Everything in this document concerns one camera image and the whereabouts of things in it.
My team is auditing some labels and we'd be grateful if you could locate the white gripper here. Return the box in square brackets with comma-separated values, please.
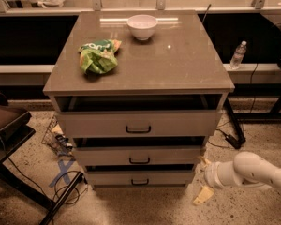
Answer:
[193, 156, 227, 205]

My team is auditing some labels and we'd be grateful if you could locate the grey drawer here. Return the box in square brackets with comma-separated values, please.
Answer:
[56, 111, 222, 138]
[73, 146, 201, 166]
[85, 171, 195, 187]

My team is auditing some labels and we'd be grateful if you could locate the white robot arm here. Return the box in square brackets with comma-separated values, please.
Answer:
[193, 152, 281, 205]

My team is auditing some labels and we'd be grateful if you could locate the grey three-drawer cabinet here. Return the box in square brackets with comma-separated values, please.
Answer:
[44, 11, 234, 175]

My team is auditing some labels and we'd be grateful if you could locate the black power adapter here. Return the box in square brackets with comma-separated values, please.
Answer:
[219, 129, 244, 150]

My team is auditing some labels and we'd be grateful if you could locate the black table leg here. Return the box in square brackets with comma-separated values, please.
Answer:
[224, 99, 246, 145]

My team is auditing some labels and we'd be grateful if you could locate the clear plastic water bottle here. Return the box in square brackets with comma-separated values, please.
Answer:
[229, 41, 247, 69]

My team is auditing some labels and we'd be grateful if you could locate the blue tape cross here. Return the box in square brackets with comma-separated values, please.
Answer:
[49, 159, 74, 188]

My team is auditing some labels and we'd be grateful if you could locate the green chip bag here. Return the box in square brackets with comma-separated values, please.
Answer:
[79, 39, 122, 74]

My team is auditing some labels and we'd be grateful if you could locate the white bowl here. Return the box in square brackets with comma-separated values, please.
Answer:
[126, 14, 158, 40]

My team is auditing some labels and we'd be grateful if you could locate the black stand on left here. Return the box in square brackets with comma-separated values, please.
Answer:
[0, 92, 83, 225]

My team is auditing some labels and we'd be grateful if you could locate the wire basket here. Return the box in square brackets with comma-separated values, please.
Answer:
[41, 116, 72, 157]

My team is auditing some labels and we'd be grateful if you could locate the black cable on floor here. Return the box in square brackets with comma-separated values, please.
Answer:
[7, 157, 89, 206]

